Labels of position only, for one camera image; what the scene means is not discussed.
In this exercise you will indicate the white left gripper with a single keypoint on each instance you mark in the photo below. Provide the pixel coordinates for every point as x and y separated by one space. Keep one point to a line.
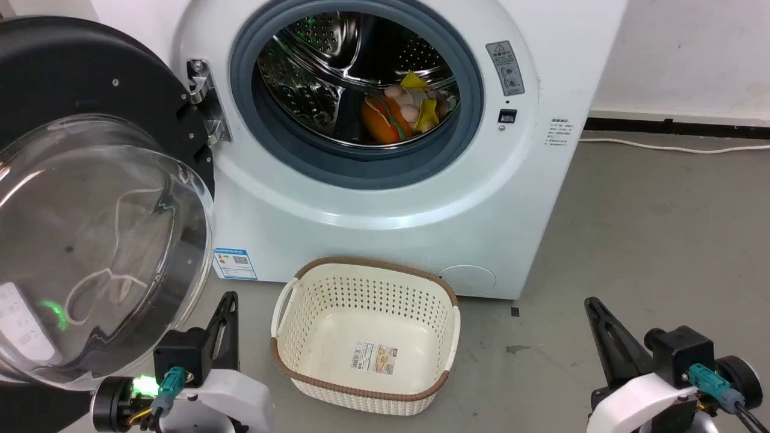
234 400

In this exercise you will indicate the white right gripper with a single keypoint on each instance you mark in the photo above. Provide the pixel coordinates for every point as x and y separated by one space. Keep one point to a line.
643 403

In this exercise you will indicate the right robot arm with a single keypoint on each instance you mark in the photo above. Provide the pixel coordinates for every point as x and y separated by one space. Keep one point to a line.
743 379

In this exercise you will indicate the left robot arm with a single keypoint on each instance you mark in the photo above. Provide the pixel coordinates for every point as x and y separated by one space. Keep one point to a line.
117 406

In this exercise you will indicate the black door with glass bowl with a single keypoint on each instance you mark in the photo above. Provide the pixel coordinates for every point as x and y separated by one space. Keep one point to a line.
90 228

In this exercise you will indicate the white front-load washing machine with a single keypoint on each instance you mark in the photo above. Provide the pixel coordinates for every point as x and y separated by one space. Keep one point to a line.
385 222

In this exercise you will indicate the chrome door hinge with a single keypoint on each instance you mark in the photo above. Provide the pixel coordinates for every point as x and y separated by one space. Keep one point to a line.
204 99

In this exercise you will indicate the blue energy label sticker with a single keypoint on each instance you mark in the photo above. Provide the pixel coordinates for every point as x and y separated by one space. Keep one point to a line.
235 263

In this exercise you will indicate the cream perforated laundry basket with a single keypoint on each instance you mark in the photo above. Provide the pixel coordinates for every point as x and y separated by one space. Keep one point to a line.
367 337

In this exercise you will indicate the paper label inside basket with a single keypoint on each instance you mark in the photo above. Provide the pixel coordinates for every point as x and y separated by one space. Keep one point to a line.
375 358

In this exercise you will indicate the round drain filter cover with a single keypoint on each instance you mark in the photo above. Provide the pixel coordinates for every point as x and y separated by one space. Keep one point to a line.
469 279

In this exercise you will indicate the black baseboard strip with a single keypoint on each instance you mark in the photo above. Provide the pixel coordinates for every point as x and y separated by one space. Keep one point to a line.
680 127

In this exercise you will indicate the orange hamburger plush toy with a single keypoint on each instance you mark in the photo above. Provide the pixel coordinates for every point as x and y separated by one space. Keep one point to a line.
385 119

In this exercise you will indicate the stainless steel drum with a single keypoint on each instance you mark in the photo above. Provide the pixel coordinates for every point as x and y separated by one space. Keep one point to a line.
313 72

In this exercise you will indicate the yellow star plush toy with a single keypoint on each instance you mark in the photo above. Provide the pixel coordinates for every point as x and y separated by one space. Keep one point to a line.
427 114

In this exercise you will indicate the grey warning sticker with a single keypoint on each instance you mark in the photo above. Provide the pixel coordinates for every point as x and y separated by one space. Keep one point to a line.
505 67

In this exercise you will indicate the pale doll toy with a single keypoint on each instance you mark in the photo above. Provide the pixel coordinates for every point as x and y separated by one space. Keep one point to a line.
409 96

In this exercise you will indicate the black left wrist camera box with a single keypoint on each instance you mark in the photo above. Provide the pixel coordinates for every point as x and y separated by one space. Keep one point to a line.
179 355

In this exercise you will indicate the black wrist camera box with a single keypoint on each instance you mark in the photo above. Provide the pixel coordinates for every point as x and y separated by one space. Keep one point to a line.
179 355
683 355

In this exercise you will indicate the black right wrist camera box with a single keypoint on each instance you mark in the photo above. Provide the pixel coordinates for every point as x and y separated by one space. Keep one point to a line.
683 355

